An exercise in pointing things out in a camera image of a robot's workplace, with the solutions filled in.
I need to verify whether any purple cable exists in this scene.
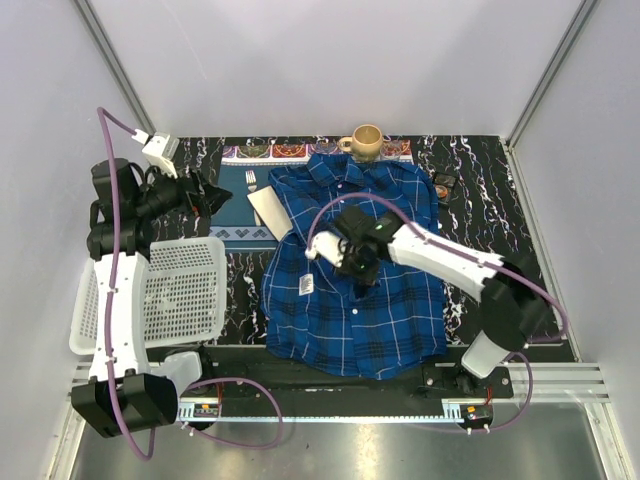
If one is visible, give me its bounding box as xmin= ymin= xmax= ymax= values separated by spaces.
xmin=97 ymin=106 xmax=284 ymax=460
xmin=305 ymin=192 xmax=570 ymax=434

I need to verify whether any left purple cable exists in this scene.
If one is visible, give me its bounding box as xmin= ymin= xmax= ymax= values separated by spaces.
xmin=97 ymin=106 xmax=284 ymax=460

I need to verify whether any white square plate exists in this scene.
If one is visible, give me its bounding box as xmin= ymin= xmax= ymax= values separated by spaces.
xmin=247 ymin=186 xmax=293 ymax=241

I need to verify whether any tan ceramic mug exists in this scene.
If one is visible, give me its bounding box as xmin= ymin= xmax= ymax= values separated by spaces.
xmin=337 ymin=124 xmax=383 ymax=162

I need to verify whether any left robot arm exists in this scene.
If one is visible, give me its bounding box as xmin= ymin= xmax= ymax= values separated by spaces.
xmin=71 ymin=158 xmax=232 ymax=438

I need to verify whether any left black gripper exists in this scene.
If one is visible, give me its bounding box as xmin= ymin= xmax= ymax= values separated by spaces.
xmin=133 ymin=156 xmax=232 ymax=221

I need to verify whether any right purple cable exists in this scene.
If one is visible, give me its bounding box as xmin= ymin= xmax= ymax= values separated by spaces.
xmin=305 ymin=192 xmax=570 ymax=434

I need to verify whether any silver fork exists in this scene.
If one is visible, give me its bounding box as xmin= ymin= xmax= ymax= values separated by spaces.
xmin=245 ymin=170 xmax=262 ymax=226

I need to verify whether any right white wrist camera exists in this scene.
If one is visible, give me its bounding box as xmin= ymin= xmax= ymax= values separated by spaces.
xmin=305 ymin=231 xmax=348 ymax=268

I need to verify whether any blue plaid shirt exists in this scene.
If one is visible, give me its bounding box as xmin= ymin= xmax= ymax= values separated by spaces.
xmin=261 ymin=166 xmax=447 ymax=380

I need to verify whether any small clear glass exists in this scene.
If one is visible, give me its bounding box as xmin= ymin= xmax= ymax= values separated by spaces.
xmin=380 ymin=141 xmax=403 ymax=161

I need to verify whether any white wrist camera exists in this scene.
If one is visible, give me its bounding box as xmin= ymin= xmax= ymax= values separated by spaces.
xmin=132 ymin=129 xmax=179 ymax=178
xmin=305 ymin=231 xmax=348 ymax=268

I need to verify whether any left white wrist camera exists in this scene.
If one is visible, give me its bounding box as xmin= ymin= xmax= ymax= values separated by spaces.
xmin=132 ymin=129 xmax=179 ymax=178

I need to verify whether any blue patterned placemat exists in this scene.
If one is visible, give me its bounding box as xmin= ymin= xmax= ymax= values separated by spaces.
xmin=211 ymin=152 xmax=430 ymax=246

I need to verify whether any white plastic basket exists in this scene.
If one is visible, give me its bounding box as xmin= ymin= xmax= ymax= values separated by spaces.
xmin=67 ymin=236 xmax=229 ymax=357

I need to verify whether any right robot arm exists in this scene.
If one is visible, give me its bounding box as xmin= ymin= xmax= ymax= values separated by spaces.
xmin=327 ymin=206 xmax=552 ymax=397

